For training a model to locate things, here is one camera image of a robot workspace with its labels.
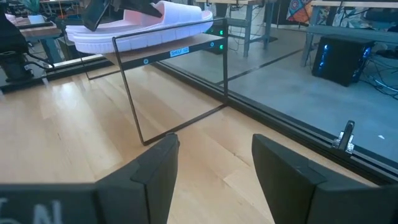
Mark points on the pink slide sandal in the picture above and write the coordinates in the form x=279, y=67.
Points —
x=149, y=28

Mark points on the grey blue bench table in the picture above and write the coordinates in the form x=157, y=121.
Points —
x=351, y=31

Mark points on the black aluminium table frame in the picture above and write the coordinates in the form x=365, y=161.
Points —
x=280, y=127

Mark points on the colourful patterned cloth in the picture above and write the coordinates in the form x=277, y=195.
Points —
x=298, y=11

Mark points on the potted plant white pot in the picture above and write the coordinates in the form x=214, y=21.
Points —
x=32, y=9

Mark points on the blue legged wooden table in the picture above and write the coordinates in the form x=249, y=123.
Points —
x=40, y=32

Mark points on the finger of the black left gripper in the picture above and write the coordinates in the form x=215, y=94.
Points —
x=140, y=7
x=94, y=14

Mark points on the wooden top workbench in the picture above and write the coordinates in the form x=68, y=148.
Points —
x=248, y=12

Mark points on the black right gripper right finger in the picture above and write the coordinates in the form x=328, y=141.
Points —
x=286, y=189

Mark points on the black computer blue lights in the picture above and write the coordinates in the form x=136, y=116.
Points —
x=342, y=60

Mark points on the black computer green lights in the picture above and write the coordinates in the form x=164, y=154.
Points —
x=217, y=34

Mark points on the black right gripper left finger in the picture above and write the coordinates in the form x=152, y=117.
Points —
x=146, y=189

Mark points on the metal frame wooden top shelf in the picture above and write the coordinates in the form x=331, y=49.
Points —
x=174, y=46

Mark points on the black box under table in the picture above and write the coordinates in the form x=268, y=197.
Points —
x=70, y=48

